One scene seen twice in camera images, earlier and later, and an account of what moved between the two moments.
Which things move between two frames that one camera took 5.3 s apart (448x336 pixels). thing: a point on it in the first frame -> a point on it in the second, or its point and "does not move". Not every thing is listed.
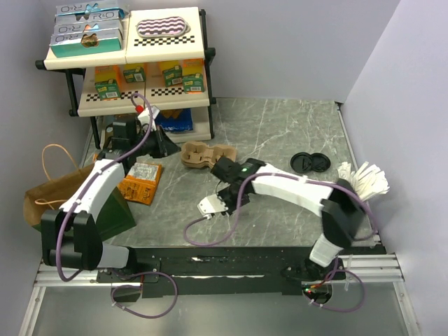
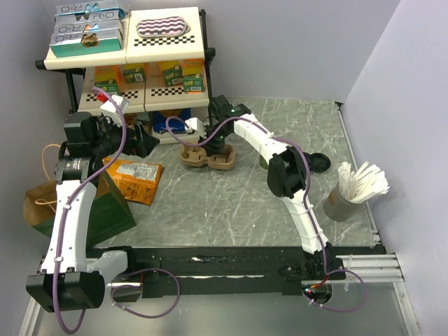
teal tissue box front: [84, 43] does not move
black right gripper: [221, 194] -> [210, 147]
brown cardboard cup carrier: [200, 155] does not move
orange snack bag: [141, 182] does not move
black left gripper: [165, 145] -> [143, 143]
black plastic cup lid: [320, 162] does not move
